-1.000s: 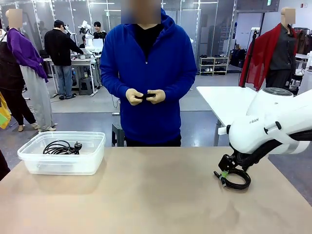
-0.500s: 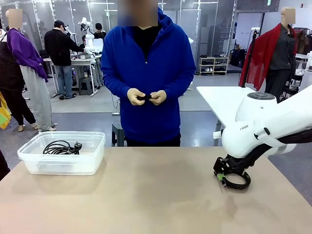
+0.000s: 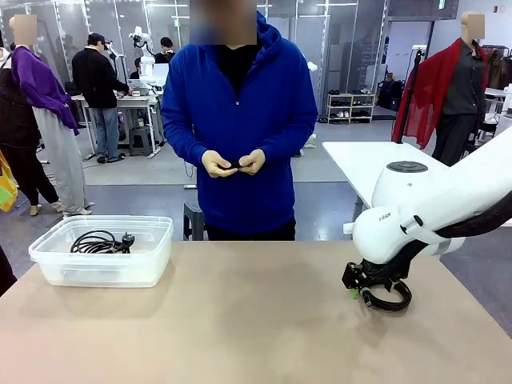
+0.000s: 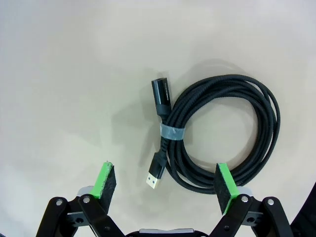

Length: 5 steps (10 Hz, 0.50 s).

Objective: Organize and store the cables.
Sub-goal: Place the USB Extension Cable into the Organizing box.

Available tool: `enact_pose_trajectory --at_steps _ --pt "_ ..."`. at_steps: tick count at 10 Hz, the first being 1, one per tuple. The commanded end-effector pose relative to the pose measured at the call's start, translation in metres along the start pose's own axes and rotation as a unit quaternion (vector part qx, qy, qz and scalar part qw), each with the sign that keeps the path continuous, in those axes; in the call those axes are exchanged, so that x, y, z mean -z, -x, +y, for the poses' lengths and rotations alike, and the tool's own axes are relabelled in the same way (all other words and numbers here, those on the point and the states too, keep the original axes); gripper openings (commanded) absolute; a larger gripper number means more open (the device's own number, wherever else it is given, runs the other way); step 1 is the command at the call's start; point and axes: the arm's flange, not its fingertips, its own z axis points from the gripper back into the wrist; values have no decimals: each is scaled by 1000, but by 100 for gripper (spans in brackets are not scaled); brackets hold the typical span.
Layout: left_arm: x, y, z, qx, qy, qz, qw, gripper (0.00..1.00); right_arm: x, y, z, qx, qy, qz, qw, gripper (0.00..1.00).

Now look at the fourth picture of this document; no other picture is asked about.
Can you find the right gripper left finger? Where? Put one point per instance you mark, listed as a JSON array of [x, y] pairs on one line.
[[105, 185]]

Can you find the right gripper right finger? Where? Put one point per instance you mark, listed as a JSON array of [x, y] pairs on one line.
[[223, 187]]

